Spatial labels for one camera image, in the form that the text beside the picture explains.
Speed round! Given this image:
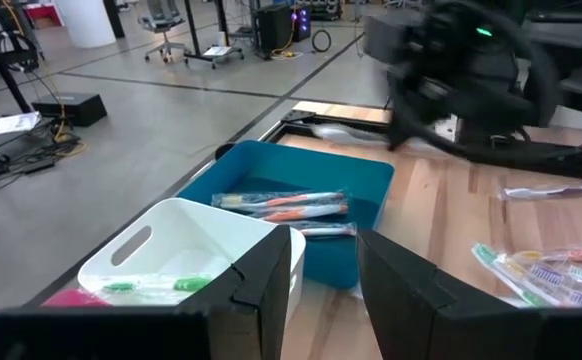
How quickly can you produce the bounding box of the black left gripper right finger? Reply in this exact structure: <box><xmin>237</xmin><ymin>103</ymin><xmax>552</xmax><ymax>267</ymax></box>
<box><xmin>358</xmin><ymin>229</ymin><xmax>582</xmax><ymax>360</ymax></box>

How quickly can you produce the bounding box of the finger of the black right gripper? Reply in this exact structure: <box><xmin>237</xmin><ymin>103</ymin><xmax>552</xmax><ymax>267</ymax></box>
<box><xmin>389</xmin><ymin>112</ymin><xmax>406</xmax><ymax>150</ymax></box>
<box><xmin>401</xmin><ymin>112</ymin><xmax>422</xmax><ymax>139</ymax></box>

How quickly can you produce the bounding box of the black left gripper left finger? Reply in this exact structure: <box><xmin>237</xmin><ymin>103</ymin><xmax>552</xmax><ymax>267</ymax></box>
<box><xmin>0</xmin><ymin>224</ymin><xmax>293</xmax><ymax>360</ymax></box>

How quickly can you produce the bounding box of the white plastic bin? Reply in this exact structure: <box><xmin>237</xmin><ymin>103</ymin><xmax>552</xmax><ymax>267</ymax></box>
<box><xmin>77</xmin><ymin>197</ymin><xmax>307</xmax><ymax>329</ymax></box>

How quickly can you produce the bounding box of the teal plastic bin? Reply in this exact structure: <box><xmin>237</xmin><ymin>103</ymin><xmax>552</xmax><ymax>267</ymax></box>
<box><xmin>177</xmin><ymin>139</ymin><xmax>396</xmax><ymax>291</ymax></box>

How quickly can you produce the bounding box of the black computer with purple lights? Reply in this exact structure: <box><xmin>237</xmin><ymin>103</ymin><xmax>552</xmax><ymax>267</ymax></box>
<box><xmin>290</xmin><ymin>4</ymin><xmax>313</xmax><ymax>42</ymax></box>

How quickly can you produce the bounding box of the purple toothbrush in clear wrapper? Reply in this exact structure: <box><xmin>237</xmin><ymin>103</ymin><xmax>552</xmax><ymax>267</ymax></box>
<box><xmin>524</xmin><ymin>262</ymin><xmax>582</xmax><ymax>309</ymax></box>
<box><xmin>498</xmin><ymin>182</ymin><xmax>582</xmax><ymax>202</ymax></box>

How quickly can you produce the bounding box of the black computer tower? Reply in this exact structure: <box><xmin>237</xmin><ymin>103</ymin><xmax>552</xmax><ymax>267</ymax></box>
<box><xmin>255</xmin><ymin>3</ymin><xmax>293</xmax><ymax>52</ymax></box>

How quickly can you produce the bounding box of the pink plastic bin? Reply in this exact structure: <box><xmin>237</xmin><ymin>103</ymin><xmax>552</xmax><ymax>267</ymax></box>
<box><xmin>42</xmin><ymin>288</ymin><xmax>113</xmax><ymax>308</ymax></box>

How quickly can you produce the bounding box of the grey mesh office chair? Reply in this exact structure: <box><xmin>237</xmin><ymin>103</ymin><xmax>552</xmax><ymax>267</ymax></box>
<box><xmin>138</xmin><ymin>0</ymin><xmax>192</xmax><ymax>64</ymax></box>

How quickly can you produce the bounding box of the black box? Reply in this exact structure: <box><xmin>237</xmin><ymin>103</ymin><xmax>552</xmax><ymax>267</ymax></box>
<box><xmin>30</xmin><ymin>91</ymin><xmax>109</xmax><ymax>128</ymax></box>

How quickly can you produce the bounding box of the white round column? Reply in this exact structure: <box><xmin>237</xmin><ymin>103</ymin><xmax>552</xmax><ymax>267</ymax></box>
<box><xmin>55</xmin><ymin>0</ymin><xmax>117</xmax><ymax>49</ymax></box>

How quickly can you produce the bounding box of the black cart stand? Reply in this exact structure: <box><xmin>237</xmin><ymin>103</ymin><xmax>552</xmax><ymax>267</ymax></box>
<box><xmin>0</xmin><ymin>4</ymin><xmax>40</xmax><ymax>114</ymax></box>

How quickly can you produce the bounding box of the red box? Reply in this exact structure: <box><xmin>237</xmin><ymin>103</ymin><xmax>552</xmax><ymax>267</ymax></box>
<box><xmin>23</xmin><ymin>2</ymin><xmax>65</xmax><ymax>29</ymax></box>

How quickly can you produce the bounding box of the black coiled cable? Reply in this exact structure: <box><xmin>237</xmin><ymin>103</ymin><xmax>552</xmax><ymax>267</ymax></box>
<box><xmin>311</xmin><ymin>28</ymin><xmax>333</xmax><ymax>54</ymax></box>

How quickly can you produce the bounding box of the black desk frame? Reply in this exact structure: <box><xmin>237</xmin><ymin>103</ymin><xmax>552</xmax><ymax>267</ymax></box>
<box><xmin>183</xmin><ymin>0</ymin><xmax>246</xmax><ymax>70</ymax></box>

